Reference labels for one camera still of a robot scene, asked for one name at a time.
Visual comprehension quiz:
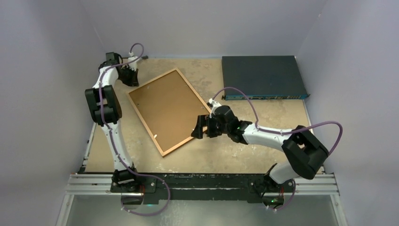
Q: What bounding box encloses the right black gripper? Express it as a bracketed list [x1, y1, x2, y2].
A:
[192, 114, 230, 139]

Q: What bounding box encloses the wooden picture frame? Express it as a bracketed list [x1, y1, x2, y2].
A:
[126, 67, 213, 158]

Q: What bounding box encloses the brown cardboard backing board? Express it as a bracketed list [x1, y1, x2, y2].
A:
[129, 70, 210, 154]

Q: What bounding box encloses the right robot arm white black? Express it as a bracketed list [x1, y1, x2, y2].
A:
[191, 105, 329, 192]

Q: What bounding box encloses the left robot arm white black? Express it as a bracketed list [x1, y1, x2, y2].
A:
[84, 52, 141, 193]

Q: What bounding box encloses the black mounting plate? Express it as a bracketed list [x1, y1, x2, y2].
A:
[110, 173, 294, 204]

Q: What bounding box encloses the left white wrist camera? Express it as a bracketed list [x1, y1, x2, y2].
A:
[128, 52, 141, 71]

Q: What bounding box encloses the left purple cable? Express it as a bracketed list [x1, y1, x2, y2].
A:
[98, 43, 171, 217]

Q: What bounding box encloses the purple cable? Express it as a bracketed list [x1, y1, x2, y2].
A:
[208, 87, 343, 212]
[98, 43, 171, 217]

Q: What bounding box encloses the dark blue network switch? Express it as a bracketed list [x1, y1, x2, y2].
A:
[222, 56, 310, 100]

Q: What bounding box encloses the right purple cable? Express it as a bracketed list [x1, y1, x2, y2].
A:
[208, 87, 343, 212]

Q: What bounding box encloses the aluminium rail base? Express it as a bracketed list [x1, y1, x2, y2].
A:
[66, 173, 339, 196]

